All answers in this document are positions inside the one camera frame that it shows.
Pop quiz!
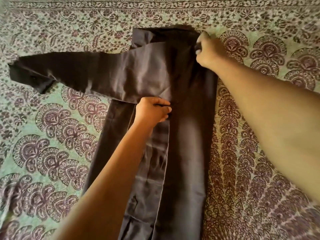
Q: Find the person's right hand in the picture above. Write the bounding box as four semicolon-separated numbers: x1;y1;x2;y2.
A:
195;31;229;70

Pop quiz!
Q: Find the bed with maroon patterned cover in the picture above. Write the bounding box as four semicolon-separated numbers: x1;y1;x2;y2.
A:
0;0;320;240

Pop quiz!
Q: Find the person's right forearm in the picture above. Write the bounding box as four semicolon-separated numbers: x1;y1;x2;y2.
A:
215;57;320;203

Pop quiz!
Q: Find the dark brown shirt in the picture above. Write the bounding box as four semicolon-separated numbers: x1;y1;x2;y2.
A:
8;25;219;240

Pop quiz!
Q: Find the person's left hand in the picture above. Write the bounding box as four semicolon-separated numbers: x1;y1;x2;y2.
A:
134;97;173;129

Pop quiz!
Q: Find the person's left forearm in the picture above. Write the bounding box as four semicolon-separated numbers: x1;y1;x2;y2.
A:
51;122;155;240

